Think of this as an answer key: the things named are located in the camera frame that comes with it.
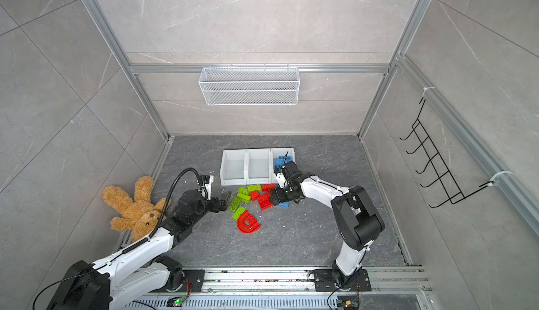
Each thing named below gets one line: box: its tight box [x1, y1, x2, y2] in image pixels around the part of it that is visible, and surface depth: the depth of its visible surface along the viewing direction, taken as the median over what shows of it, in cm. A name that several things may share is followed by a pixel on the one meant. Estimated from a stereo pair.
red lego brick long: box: [261, 183, 276, 193], surface depth 97 cm
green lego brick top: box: [246, 184, 262, 193], surface depth 97 cm
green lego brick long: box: [236, 192, 251, 204], surface depth 95 cm
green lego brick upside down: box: [228, 196, 242, 212], surface depth 94 cm
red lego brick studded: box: [256, 192, 274, 211], surface depth 94 cm
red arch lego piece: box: [237, 210, 262, 234], surface depth 88 cm
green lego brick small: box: [231, 205, 247, 221], surface depth 92 cm
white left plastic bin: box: [219, 148, 248, 186], surface depth 105 cm
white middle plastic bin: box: [245, 147, 272, 185], surface depth 105 cm
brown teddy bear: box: [101, 175, 172, 243], surface depth 82 cm
